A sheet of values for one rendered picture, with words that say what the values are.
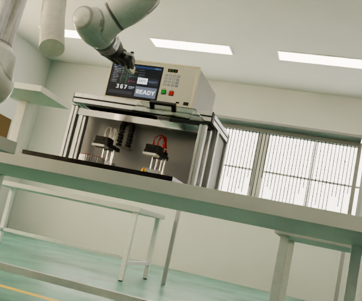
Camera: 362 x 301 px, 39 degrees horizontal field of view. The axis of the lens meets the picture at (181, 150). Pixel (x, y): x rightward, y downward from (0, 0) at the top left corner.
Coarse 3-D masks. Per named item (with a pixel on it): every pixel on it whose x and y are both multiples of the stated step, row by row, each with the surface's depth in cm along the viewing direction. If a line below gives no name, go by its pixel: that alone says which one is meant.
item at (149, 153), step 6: (150, 144) 222; (144, 150) 222; (150, 150) 221; (156, 150) 220; (162, 150) 225; (156, 156) 220; (162, 156) 225; (156, 162) 229; (150, 168) 229; (156, 168) 229
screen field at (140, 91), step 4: (136, 88) 238; (140, 88) 238; (144, 88) 237; (148, 88) 237; (152, 88) 236; (156, 88) 236; (136, 92) 238; (140, 92) 237; (144, 92) 237; (148, 92) 236; (152, 92) 236; (156, 92) 235; (136, 96) 237; (140, 96) 237; (144, 96) 236; (148, 96) 236; (152, 96) 235
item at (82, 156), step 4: (80, 156) 219; (84, 156) 217; (88, 156) 217; (92, 156) 217; (96, 156) 217; (84, 160) 217; (88, 160) 217; (92, 160) 217; (96, 160) 217; (100, 160) 219; (104, 160) 221
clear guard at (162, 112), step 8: (144, 104) 209; (144, 112) 204; (152, 112) 203; (160, 112) 203; (168, 112) 203; (176, 112) 202; (184, 112) 202; (192, 112) 202; (176, 120) 230; (184, 120) 227; (192, 120) 223; (200, 120) 220
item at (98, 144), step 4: (96, 136) 229; (100, 136) 228; (96, 140) 228; (100, 140) 228; (104, 140) 228; (108, 140) 228; (112, 140) 232; (92, 144) 226; (96, 144) 226; (100, 144) 225; (104, 144) 227; (108, 144) 227; (112, 144) 232; (104, 148) 229; (108, 148) 229; (112, 148) 232; (116, 148) 237; (104, 152) 237; (108, 152) 236; (112, 152) 236
